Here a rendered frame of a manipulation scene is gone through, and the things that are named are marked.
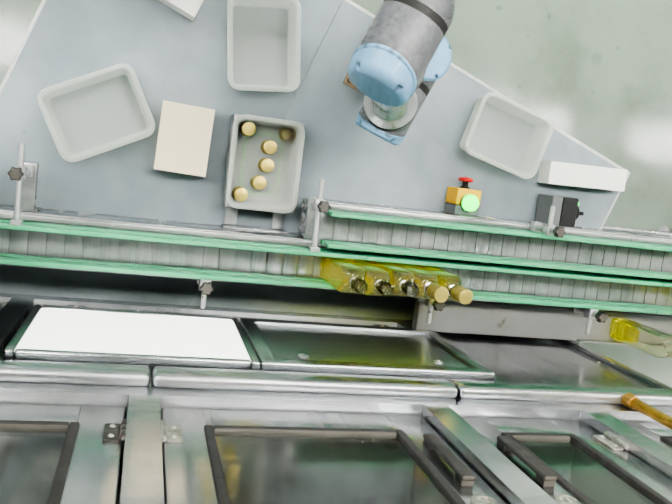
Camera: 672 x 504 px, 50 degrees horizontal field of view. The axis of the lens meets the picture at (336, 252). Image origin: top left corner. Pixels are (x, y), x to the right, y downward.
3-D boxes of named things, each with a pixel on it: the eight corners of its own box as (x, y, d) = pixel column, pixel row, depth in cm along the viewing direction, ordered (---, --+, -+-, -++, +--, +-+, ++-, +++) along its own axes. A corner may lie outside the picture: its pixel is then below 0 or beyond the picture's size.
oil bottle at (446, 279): (407, 283, 182) (440, 302, 162) (410, 262, 181) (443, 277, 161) (428, 285, 183) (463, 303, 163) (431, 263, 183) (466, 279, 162)
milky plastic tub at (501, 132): (472, 90, 194) (487, 87, 185) (540, 122, 200) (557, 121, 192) (448, 150, 195) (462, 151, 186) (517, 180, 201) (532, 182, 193)
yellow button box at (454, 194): (443, 211, 195) (454, 214, 188) (447, 184, 194) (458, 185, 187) (466, 214, 197) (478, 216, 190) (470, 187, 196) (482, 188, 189)
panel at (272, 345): (33, 318, 151) (1, 367, 119) (34, 304, 151) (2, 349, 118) (429, 341, 175) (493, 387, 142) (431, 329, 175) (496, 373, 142)
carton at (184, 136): (153, 167, 175) (153, 169, 168) (162, 101, 173) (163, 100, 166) (203, 175, 178) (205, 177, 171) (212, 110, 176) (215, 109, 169)
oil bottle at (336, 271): (319, 276, 176) (341, 294, 155) (321, 254, 175) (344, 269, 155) (341, 278, 177) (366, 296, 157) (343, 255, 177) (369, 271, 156)
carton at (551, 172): (540, 160, 200) (551, 161, 195) (614, 168, 207) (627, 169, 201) (537, 182, 201) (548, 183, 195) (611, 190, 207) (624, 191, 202)
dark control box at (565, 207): (533, 221, 203) (549, 224, 194) (537, 193, 202) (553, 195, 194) (558, 224, 205) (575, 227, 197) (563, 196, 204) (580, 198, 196)
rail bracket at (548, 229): (525, 230, 188) (553, 237, 176) (530, 202, 188) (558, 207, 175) (539, 231, 189) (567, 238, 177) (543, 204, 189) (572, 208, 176)
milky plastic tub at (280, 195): (221, 204, 180) (224, 207, 172) (230, 113, 177) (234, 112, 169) (289, 211, 184) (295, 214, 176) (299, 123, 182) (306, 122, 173)
